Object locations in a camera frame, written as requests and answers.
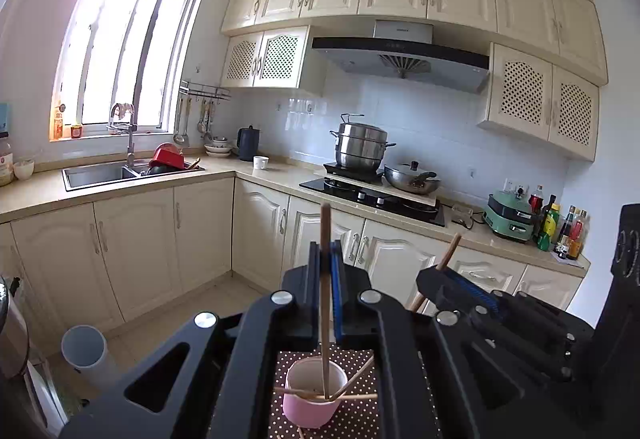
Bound group of condiment bottles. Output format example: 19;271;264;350
529;184;590;261

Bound green electric cooker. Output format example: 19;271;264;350
482;189;537;244

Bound barred kitchen window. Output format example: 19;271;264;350
50;0;206;140

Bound steel kitchen faucet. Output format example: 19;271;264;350
107;103;138;167

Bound grey range hood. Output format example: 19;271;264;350
311;19;491;95

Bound stack of white bowls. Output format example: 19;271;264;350
204;136;235;157

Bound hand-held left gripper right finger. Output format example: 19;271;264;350
330;241;568;439

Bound clear glass container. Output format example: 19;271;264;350
451;204;475;229

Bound pink cup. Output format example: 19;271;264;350
282;356;348;430

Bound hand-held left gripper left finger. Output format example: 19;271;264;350
60;241;322;439

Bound cream stove base cabinets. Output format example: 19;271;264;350
232;179;586;315

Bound hanging kitchen utensils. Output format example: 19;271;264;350
197;100;216;142

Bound silver rice cooker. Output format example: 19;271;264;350
0;274;30;380

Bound red basin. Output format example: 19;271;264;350
148;143;187;172

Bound wall utensil rack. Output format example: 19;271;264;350
179;80;232;101

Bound cream sink base cabinets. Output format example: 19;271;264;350
0;176;236;355

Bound grey waste bin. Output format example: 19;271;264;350
61;325;108;390

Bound white wall socket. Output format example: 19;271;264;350
502;176;531;197

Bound hanging steel ladle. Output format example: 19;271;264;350
173;96;188;145

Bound steel steamer pot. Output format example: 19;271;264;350
329;114;397;170

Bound stainless steel sink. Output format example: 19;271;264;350
62;159;206;192

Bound dark blue kettle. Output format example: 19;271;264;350
236;125;261;162

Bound small lattice door cabinet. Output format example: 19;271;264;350
220;25;326;96

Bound large lattice door cabinet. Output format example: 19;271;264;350
476;42;600;162

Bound steel wok with lid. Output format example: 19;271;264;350
384;161;442;196

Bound black induction cooker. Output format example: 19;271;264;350
323;162;386;184

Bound black gas stove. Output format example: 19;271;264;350
299;178;447;227

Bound white stand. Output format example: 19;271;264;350
25;359;68;439

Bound plastic jar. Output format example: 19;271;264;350
0;132;15;187

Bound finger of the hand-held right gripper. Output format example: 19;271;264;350
417;265;573;377
448;269;594;342

